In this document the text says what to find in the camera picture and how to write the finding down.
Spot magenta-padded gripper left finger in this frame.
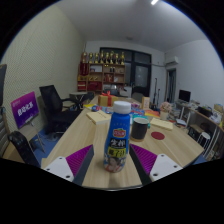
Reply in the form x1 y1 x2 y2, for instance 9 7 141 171
43 143 96 187

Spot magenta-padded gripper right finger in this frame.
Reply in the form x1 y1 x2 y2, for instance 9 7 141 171
128 143 184 186

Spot blue drink bottle white cap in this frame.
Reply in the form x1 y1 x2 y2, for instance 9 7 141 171
103 100 132 174

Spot flat round red coaster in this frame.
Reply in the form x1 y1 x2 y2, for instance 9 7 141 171
150 131 166 141

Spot black slim chair back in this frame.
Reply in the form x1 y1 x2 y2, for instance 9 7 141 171
8 130 41 168

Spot cream book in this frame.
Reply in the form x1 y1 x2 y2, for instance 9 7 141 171
85 109 112 126
149 117 174 131

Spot white round stool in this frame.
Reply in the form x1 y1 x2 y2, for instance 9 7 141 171
197 131 212 156

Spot pink flowers in white pot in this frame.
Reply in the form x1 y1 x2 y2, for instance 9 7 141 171
159 101 173 121

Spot grey striped chair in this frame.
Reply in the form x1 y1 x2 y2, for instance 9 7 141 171
0 114 10 158

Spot wooden side desk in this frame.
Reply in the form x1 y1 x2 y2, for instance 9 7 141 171
174 99 224 158

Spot black office chair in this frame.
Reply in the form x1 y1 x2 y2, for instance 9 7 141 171
38 84 83 136

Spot purple sign board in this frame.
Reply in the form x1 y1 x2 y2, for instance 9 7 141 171
10 91 40 130

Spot small cardboard box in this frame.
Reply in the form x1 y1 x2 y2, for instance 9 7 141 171
141 96 151 110

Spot black computer monitor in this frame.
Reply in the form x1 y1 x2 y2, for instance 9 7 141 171
178 89 192 104

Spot small round table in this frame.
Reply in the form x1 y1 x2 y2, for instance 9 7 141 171
68 91 88 101

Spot yellow gift box red ribbon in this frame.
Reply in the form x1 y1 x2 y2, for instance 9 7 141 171
97 90 119 108

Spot black glass double door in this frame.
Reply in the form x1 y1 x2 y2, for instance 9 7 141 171
99 47 153 98

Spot wooden shelf unit with trophies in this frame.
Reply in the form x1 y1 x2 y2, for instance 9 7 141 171
77 50 127 94

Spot black suitcase brown trim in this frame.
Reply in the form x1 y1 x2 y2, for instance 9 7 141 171
0 63 8 108

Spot white wall air conditioner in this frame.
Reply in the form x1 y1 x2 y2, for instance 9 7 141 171
164 55 180 67

